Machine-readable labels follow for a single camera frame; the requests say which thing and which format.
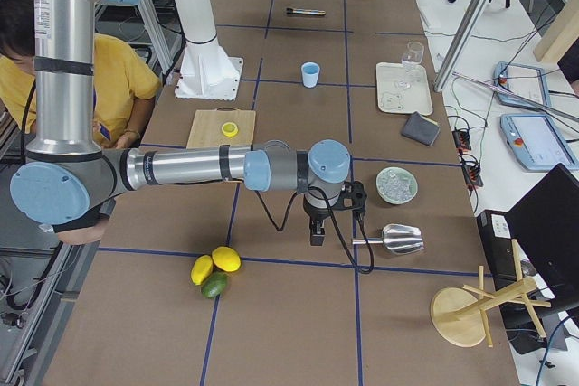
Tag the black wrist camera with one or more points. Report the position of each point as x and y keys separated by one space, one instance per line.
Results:
x=354 y=198

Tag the yellow lemon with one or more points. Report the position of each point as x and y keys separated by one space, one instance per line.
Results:
x=202 y=269
x=226 y=259

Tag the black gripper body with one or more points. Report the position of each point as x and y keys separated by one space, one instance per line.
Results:
x=315 y=214

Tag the yellow lemon lower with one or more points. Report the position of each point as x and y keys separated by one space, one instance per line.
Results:
x=202 y=269

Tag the green bowl of ice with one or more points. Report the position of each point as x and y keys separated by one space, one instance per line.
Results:
x=396 y=185

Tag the light blue plastic cup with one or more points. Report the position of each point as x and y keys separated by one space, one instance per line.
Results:
x=309 y=74

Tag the grey folded cloth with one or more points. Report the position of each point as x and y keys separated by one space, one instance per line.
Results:
x=421 y=129

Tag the beige bear tray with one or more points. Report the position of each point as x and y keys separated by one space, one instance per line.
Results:
x=401 y=93

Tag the metal muddler with black tip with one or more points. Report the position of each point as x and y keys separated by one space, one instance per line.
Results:
x=305 y=12

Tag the wooden cutting board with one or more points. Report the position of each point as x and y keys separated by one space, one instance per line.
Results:
x=216 y=127

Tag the teach pendant near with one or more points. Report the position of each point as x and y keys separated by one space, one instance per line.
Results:
x=536 y=142

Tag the wooden mug tree stand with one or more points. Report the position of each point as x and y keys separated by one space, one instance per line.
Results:
x=459 y=314

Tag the lemon slice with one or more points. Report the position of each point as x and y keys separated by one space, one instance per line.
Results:
x=230 y=129

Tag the person in yellow shirt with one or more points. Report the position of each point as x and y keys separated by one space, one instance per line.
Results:
x=124 y=91

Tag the teach pendant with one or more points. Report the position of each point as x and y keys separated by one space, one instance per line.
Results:
x=536 y=142
x=525 y=81

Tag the black computer monitor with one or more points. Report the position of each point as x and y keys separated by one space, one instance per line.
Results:
x=545 y=224

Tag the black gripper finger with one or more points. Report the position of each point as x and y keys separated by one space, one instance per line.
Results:
x=313 y=233
x=320 y=233

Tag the yellow lemon upper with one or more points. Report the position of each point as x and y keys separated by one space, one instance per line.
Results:
x=226 y=259

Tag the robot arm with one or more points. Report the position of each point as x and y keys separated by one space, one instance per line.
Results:
x=67 y=173

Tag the aluminium frame post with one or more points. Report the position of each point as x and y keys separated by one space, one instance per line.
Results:
x=459 y=42

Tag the clear wine glass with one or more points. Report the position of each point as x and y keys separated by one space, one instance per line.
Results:
x=411 y=58

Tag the teach pendant far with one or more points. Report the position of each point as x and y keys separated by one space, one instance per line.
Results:
x=525 y=81

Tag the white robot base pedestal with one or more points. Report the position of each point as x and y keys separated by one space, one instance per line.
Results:
x=206 y=71

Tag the metal ice scoop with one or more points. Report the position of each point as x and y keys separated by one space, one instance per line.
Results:
x=397 y=239

